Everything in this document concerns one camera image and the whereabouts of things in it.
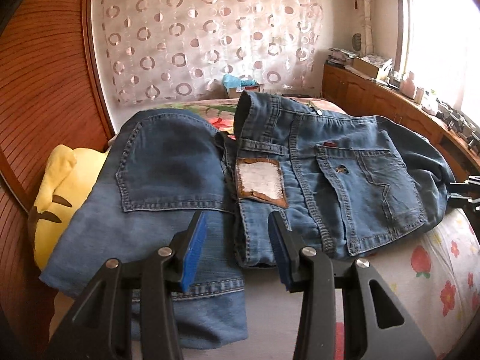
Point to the white circle-patterned curtain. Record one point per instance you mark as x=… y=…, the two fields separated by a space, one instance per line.
x=182 y=50

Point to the floral bed sheet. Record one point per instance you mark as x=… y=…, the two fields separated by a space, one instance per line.
x=435 y=274

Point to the cardboard box on cabinet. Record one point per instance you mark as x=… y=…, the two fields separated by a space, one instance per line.
x=373 y=66

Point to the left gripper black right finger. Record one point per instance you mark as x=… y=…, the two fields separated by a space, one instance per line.
x=376 y=325

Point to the blue denim jeans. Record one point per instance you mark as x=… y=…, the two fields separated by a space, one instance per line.
x=347 y=185

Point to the wooden slatted headboard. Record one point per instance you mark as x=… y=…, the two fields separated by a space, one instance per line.
x=50 y=95

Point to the cardboard box with blue cloth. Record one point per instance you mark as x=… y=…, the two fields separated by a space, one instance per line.
x=234 y=86

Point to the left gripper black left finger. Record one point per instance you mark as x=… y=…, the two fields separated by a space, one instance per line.
x=98 y=325

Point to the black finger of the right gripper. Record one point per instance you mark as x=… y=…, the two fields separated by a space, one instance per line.
x=472 y=183
x=460 y=201

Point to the pink bottle on cabinet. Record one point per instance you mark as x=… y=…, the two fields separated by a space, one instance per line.
x=407 y=85

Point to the wooden side cabinet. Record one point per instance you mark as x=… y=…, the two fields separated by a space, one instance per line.
x=360 y=97

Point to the yellow plush pillow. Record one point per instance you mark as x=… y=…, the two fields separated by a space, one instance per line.
x=69 y=176

